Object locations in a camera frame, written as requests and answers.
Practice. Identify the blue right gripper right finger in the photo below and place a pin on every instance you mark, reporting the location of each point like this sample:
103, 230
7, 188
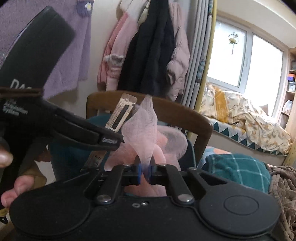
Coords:
151, 170

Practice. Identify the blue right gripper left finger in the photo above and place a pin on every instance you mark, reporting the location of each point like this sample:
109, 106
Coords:
138, 169

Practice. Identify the pink mesh cloth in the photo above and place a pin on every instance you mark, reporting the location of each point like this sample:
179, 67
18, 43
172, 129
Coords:
135, 130

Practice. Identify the teal plastic trash bin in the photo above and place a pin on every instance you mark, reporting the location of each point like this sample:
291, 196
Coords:
170, 145

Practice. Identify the silver black wrapper strip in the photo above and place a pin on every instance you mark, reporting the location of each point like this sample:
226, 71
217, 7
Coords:
122, 110

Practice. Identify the person's left hand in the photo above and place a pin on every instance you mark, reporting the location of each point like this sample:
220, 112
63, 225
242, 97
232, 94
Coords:
16, 182

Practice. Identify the wooden chair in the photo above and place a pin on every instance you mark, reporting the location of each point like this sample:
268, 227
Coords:
159, 109

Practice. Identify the teal plaid blanket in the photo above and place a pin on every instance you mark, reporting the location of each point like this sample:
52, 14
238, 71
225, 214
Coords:
239, 168

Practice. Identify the teal triangle pattern bedsheet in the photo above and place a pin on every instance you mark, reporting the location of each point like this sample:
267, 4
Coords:
240, 136

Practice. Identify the black hanging coat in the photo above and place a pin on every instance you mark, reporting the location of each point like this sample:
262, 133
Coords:
145, 67

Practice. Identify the pink puffer jacket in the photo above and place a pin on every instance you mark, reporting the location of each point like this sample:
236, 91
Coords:
177, 68

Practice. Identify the floral yellow duvet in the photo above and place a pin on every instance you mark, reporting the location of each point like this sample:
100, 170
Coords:
235, 110

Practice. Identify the pink fleece jacket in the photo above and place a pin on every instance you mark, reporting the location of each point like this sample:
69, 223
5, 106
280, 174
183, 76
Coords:
115, 52

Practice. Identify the brown knitted blanket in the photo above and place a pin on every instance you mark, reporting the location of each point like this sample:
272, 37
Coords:
282, 188

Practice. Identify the wooden bookshelf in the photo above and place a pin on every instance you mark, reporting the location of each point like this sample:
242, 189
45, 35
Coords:
287, 114

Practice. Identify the grey folded screen panels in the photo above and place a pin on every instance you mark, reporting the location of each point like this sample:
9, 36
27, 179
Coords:
191, 8

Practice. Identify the white window frame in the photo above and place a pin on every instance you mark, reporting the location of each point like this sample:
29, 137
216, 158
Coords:
248, 60

